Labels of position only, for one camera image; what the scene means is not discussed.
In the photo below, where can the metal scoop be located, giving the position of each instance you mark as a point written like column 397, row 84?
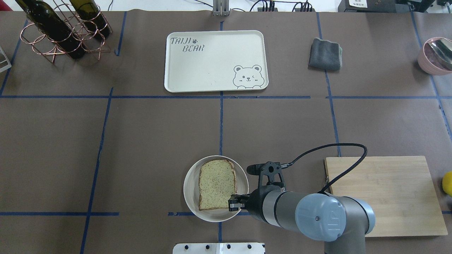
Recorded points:
column 442, row 49

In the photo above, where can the white round plate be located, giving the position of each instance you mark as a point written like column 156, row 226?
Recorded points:
column 191, row 190

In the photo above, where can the brown wine bottle left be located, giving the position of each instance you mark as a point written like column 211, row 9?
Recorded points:
column 48, row 22

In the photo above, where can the aluminium frame post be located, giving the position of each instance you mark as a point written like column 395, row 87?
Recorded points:
column 221, row 8

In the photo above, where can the bamboo cutting board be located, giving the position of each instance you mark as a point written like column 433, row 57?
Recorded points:
column 401, row 193

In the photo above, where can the brown wine bottle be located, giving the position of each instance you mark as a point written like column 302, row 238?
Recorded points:
column 48, row 22
column 94, row 21

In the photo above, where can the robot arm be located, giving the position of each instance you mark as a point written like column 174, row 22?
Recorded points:
column 341, row 222

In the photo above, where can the bread slice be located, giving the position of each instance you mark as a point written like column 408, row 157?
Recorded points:
column 217, row 182

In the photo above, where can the copper wire bottle rack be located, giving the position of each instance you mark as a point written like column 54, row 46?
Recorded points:
column 74, row 29

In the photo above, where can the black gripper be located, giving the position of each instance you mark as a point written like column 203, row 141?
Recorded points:
column 255, row 203

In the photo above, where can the brown wine bottle right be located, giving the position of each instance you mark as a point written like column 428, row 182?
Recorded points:
column 94, row 21

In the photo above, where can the grey folded cloth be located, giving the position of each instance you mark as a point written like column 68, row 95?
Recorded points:
column 326, row 55

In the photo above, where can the yellow lemon far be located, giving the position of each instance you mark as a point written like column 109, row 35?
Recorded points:
column 447, row 183

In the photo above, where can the cream bear tray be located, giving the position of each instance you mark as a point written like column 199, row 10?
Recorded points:
column 211, row 61

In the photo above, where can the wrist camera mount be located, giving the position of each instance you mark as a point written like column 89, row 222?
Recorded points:
column 270, row 176

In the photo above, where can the black computer box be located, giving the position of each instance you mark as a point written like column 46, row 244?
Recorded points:
column 373, row 6

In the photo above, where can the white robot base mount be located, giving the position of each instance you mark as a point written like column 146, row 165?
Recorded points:
column 220, row 248

